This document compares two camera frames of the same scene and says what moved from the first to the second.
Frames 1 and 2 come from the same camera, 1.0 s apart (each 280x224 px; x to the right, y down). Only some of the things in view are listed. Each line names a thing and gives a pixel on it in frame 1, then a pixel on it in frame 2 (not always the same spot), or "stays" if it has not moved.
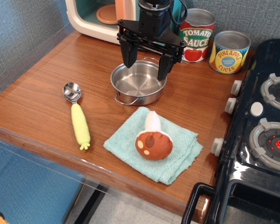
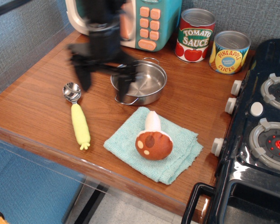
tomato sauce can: x=197 y=33 stays
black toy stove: x=253 y=185 stays
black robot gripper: x=154 y=31 → x=103 y=52
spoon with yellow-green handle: x=72 y=91 stays
